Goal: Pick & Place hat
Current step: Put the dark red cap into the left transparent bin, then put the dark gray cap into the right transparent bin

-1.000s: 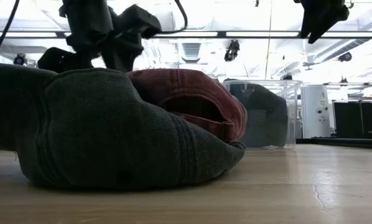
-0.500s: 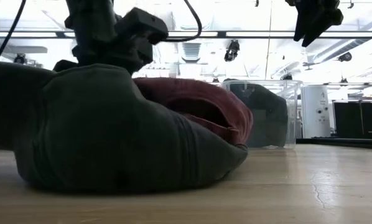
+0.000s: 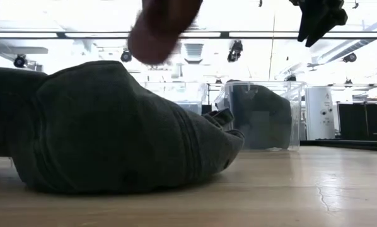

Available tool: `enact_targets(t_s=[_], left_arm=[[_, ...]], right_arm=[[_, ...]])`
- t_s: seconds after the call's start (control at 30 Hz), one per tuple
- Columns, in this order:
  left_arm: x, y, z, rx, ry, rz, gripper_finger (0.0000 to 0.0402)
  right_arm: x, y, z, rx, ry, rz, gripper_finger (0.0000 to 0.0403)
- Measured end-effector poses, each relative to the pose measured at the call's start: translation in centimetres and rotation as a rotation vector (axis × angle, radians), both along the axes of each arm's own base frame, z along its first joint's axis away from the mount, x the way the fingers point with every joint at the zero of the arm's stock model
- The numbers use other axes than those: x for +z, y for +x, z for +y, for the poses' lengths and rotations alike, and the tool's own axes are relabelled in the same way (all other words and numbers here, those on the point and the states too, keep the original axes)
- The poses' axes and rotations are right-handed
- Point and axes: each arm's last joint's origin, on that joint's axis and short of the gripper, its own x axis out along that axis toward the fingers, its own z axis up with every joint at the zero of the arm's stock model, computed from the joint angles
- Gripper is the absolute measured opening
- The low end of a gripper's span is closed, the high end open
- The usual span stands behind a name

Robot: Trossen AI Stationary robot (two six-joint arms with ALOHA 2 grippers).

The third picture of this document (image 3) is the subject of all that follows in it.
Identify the ceiling air vent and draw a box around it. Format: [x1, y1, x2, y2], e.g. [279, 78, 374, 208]
[183, 42, 204, 64]

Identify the black partition panel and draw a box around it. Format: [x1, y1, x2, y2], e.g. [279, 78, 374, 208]
[337, 94, 377, 141]

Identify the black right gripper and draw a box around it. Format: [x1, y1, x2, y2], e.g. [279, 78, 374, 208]
[288, 0, 349, 49]

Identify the white cylindrical appliance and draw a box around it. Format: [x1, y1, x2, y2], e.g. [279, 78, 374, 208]
[304, 86, 337, 141]

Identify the black ceiling spotlight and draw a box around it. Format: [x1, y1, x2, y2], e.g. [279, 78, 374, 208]
[226, 39, 244, 63]
[13, 54, 28, 69]
[120, 49, 133, 63]
[342, 52, 358, 64]

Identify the person's hand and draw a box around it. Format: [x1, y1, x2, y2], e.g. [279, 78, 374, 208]
[127, 0, 204, 66]

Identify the clear plastic bin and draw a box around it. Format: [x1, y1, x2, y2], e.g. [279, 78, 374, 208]
[214, 80, 308, 151]
[141, 81, 209, 115]

